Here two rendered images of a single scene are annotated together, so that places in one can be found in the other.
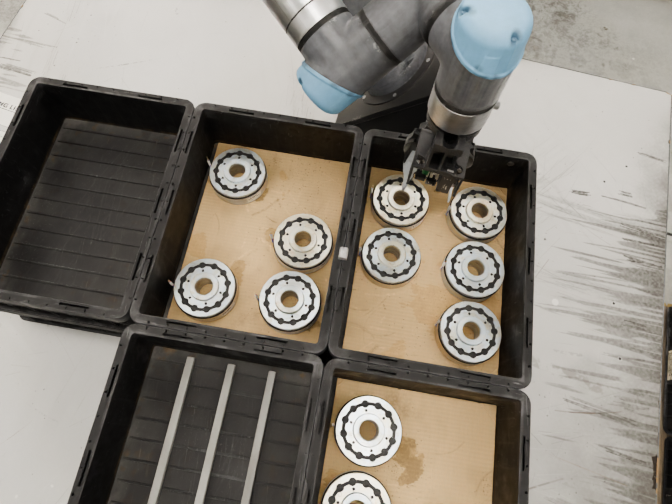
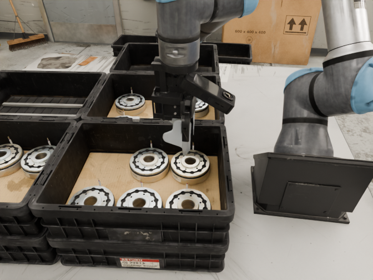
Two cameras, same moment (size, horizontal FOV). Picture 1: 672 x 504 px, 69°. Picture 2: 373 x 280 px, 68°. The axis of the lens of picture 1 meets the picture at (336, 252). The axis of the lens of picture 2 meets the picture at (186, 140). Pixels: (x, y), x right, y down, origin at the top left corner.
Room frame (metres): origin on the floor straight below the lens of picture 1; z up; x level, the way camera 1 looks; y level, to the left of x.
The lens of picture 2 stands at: (0.37, -0.64, 1.36)
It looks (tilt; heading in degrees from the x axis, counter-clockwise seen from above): 39 degrees down; 87
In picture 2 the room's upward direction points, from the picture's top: straight up
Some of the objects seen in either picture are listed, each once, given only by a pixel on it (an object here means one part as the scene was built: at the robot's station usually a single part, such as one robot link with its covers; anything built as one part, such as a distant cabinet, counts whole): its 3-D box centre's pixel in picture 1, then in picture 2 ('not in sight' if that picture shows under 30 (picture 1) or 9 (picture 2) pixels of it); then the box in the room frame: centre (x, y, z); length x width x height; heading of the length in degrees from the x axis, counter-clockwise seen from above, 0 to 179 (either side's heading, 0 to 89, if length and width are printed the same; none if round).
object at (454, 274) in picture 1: (474, 269); (139, 204); (0.29, -0.24, 0.86); 0.10 x 0.10 x 0.01
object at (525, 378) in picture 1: (438, 249); (142, 162); (0.30, -0.16, 0.92); 0.40 x 0.30 x 0.02; 175
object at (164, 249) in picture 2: not in sight; (148, 205); (0.30, -0.16, 0.76); 0.40 x 0.30 x 0.12; 175
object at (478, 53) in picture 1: (479, 51); (180, 2); (0.39, -0.13, 1.25); 0.09 x 0.08 x 0.11; 29
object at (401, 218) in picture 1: (400, 199); (190, 163); (0.41, -0.11, 0.86); 0.10 x 0.10 x 0.01
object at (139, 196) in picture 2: (475, 268); (139, 203); (0.29, -0.24, 0.86); 0.05 x 0.05 x 0.01
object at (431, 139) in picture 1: (444, 144); (176, 88); (0.38, -0.13, 1.09); 0.09 x 0.08 x 0.12; 168
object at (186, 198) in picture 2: (479, 211); (187, 205); (0.40, -0.25, 0.86); 0.05 x 0.05 x 0.01
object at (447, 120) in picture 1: (463, 102); (179, 49); (0.39, -0.14, 1.17); 0.08 x 0.08 x 0.05
